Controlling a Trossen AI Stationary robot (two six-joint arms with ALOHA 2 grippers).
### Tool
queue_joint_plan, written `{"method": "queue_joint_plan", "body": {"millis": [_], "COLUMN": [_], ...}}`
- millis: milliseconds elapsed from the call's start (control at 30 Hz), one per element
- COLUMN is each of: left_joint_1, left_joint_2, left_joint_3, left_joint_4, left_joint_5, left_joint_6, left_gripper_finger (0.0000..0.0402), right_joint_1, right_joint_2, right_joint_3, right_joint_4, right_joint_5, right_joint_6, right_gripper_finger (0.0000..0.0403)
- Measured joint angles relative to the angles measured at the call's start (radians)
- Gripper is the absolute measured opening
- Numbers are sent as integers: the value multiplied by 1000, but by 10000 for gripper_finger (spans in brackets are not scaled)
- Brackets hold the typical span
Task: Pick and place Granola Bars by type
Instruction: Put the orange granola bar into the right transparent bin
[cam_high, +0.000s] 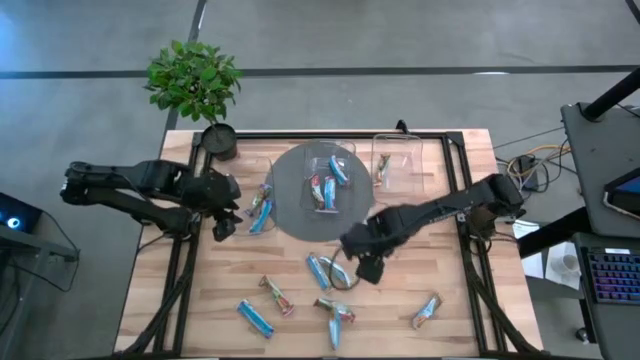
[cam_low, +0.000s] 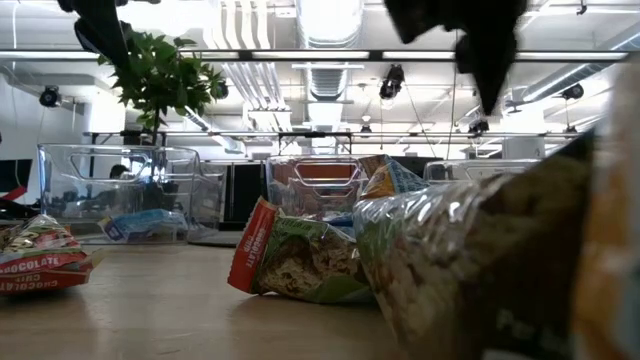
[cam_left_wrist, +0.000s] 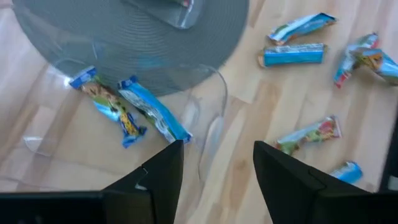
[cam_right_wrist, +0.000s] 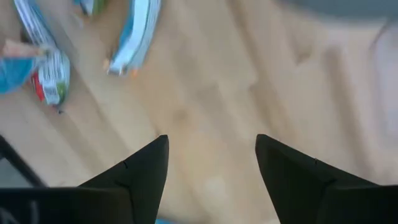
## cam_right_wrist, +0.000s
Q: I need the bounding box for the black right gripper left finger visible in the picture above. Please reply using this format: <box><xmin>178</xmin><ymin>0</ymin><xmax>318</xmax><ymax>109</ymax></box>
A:
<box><xmin>77</xmin><ymin>134</ymin><xmax>170</xmax><ymax>224</ymax></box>

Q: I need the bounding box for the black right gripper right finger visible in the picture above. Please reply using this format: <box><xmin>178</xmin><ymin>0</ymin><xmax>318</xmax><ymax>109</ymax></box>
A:
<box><xmin>254</xmin><ymin>133</ymin><xmax>379</xmax><ymax>224</ymax></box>

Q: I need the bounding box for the blue white wrapper granola bar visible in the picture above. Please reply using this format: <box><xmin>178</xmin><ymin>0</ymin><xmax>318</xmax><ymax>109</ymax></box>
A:
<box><xmin>12</xmin><ymin>0</ymin><xmax>58</xmax><ymax>50</ymax></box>
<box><xmin>106</xmin><ymin>0</ymin><xmax>163</xmax><ymax>77</ymax></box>

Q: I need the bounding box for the blue green wrapper granola bar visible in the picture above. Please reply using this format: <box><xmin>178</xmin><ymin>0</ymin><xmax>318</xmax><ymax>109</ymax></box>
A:
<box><xmin>73</xmin><ymin>0</ymin><xmax>108</xmax><ymax>16</ymax></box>

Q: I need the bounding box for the chocolate chip bar barcode side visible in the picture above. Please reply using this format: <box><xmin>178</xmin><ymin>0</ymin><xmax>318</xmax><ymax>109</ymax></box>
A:
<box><xmin>30</xmin><ymin>46</ymin><xmax>72</xmax><ymax>106</ymax></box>

